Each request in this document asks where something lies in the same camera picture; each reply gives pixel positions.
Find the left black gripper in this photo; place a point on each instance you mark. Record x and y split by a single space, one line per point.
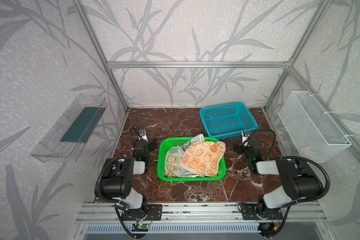
150 147

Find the pink item in wire basket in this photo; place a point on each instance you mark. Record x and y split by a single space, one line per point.
306 152

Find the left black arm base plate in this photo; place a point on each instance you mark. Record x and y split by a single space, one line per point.
150 212

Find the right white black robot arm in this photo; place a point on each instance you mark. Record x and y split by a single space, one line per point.
303 180

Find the green lit circuit board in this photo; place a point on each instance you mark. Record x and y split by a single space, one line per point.
140 227

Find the green plastic basket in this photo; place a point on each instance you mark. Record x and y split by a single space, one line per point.
169 143

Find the white wire mesh basket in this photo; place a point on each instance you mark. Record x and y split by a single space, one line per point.
310 125

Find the clear plastic wall shelf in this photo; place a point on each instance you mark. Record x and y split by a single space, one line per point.
67 138

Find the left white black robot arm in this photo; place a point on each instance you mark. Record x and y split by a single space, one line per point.
115 181

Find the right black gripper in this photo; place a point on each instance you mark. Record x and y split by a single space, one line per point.
241 149

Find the teal plastic basket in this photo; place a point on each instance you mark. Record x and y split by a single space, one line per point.
227 121

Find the right wired connector board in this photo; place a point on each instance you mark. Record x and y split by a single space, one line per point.
268 227

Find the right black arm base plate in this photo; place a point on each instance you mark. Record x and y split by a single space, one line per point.
259 211

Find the blue bunny towel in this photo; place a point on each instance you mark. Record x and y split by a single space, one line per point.
173 157

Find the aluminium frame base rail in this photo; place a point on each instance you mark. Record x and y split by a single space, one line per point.
305 220

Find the orange bunny towel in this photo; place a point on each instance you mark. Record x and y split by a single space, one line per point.
203 158

